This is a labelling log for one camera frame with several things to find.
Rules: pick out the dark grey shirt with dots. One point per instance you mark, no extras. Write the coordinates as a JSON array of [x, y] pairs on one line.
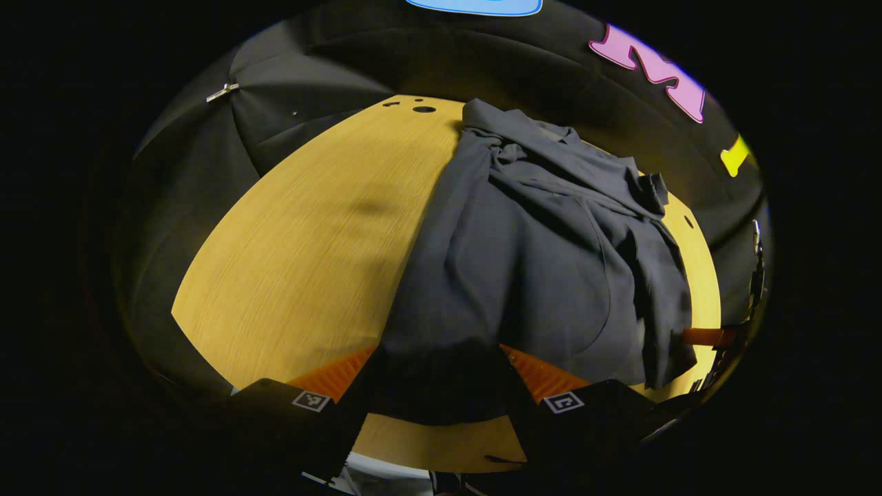
[[524, 262]]

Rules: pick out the small metal clip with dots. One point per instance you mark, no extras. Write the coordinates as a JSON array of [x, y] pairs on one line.
[[222, 91]]

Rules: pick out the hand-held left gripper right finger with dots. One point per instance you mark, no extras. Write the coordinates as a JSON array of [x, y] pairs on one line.
[[534, 441]]

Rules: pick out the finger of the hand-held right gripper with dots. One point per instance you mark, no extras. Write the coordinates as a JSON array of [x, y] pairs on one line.
[[710, 337]]

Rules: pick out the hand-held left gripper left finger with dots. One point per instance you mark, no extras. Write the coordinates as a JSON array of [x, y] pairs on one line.
[[341, 441]]

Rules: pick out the black backdrop cloth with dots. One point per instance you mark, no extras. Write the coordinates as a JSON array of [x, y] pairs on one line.
[[310, 69]]

